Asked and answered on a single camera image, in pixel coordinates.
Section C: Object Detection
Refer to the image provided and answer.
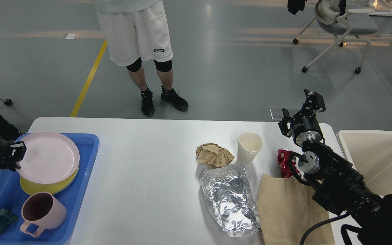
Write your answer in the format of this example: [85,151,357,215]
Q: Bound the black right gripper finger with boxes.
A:
[278,108,293,137]
[303,89,326,117]

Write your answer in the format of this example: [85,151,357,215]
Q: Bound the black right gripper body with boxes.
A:
[290,116,323,146]

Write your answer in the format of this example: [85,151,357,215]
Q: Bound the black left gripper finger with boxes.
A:
[0,162,21,171]
[8,141,27,161]

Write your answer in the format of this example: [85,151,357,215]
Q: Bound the pink plate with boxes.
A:
[17,132,80,184]

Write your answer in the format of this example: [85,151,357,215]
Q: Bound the white paper cup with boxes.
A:
[237,132,263,165]

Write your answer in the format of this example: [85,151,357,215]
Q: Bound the pink mug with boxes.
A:
[20,191,67,238]

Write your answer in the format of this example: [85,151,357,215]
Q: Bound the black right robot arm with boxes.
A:
[278,89,392,245]

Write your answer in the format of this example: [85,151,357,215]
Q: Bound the blue plastic tray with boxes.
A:
[0,133,99,245]

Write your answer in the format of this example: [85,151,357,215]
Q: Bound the yellow plate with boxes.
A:
[20,166,79,195]

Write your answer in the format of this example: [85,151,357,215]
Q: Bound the crushed red can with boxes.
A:
[277,148,294,178]

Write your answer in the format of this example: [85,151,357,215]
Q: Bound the crumpled brown paper ball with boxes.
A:
[196,143,235,168]

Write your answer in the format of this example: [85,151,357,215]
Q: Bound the brown paper bag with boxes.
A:
[257,174,329,245]

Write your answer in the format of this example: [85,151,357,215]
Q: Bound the grey office chair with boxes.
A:
[293,0,378,74]

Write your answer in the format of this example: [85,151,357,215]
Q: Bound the crumpled aluminium foil tray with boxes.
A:
[200,163,260,238]

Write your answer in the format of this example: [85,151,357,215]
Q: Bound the white waste bin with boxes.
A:
[337,130,392,196]

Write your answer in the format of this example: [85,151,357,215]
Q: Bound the white desk at top right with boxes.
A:
[368,0,392,17]

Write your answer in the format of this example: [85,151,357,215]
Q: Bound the standing person in white shorts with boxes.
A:
[94,0,189,117]

